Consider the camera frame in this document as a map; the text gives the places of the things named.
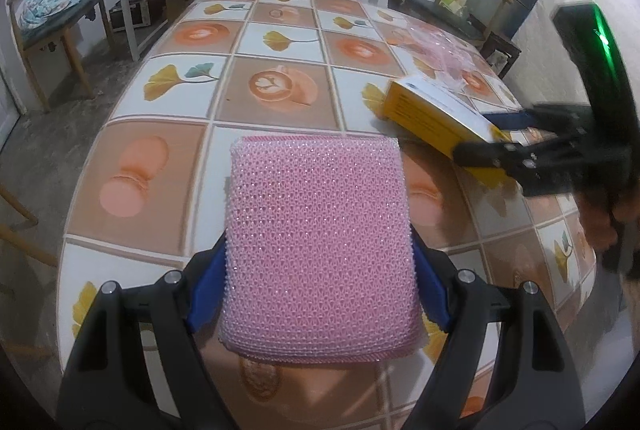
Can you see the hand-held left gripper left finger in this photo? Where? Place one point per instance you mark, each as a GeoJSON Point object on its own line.
{"type": "Point", "coordinates": [205, 290]}

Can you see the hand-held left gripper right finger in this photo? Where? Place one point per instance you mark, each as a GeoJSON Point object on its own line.
{"type": "Point", "coordinates": [432, 295]}

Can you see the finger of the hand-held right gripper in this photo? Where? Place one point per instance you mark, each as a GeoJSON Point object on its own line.
{"type": "Point", "coordinates": [510, 120]}
{"type": "Point", "coordinates": [500, 155]}

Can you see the yellow cardboard box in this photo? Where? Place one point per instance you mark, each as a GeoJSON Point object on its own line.
{"type": "Point", "coordinates": [425, 115]}

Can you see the pink mesh cloth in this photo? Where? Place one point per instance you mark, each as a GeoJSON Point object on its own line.
{"type": "Point", "coordinates": [320, 235]}

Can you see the person's right hand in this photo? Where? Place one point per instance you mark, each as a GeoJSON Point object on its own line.
{"type": "Point", "coordinates": [595, 220]}

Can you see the dark wooden stool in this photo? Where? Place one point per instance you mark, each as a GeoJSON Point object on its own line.
{"type": "Point", "coordinates": [500, 42]}

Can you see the clear pink plastic bag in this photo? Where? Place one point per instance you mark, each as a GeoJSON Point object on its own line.
{"type": "Point", "coordinates": [445, 55]}

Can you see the white and green package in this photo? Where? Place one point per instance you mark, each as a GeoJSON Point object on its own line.
{"type": "Point", "coordinates": [450, 0]}

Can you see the wooden chair with black seat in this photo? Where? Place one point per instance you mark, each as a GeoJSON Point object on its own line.
{"type": "Point", "coordinates": [422, 5]}

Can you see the light wooden chair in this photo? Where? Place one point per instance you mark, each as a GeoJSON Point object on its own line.
{"type": "Point", "coordinates": [30, 247]}

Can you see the wooden chair with dark seat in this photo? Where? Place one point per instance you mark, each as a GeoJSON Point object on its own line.
{"type": "Point", "coordinates": [65, 30]}

